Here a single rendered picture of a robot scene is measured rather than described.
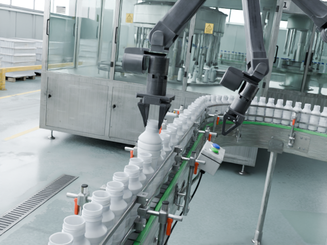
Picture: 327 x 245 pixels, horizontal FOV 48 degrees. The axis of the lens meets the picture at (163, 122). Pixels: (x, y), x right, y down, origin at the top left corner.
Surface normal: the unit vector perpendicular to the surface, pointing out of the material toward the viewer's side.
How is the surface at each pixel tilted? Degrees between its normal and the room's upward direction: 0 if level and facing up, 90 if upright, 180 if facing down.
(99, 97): 90
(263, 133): 89
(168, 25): 87
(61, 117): 90
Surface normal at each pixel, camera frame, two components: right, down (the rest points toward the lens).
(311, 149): -0.51, 0.13
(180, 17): -0.02, 0.04
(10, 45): -0.22, 0.18
